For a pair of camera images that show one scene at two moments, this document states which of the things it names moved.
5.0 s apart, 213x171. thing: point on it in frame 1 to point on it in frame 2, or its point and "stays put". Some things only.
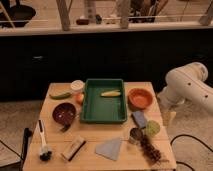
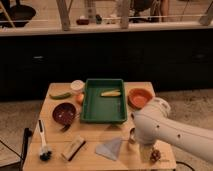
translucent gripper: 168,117 to 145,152
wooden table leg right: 123,10 stays put
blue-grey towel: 109,149 stays put
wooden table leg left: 63,7 stays put
